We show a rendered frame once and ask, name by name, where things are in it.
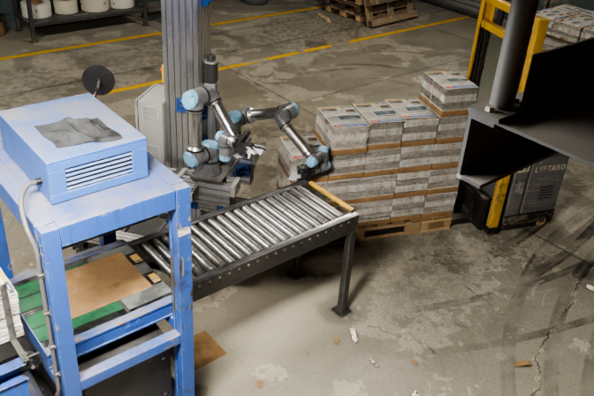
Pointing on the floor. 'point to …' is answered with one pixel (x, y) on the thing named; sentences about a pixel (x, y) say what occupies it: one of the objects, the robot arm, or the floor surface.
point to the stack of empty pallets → (348, 1)
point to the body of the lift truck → (532, 193)
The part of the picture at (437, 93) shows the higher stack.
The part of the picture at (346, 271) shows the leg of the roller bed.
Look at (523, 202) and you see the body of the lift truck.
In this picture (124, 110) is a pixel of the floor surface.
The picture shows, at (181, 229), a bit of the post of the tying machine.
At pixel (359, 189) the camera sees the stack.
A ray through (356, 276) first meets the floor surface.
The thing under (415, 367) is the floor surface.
